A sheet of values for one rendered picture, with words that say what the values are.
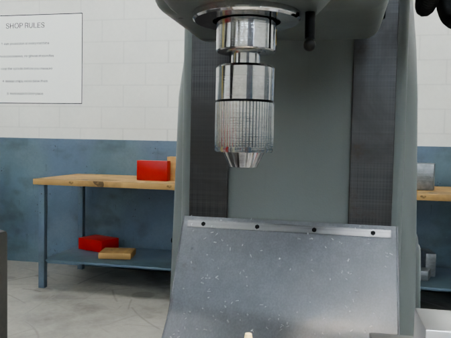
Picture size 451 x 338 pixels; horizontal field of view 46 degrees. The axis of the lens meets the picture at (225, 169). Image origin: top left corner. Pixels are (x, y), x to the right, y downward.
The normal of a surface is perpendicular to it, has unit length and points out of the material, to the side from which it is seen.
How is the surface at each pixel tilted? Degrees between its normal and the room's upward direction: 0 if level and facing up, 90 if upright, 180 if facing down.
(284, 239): 63
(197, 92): 90
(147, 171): 90
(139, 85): 90
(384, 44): 90
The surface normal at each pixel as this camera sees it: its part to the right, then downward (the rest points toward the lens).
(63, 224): -0.21, 0.04
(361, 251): -0.18, -0.40
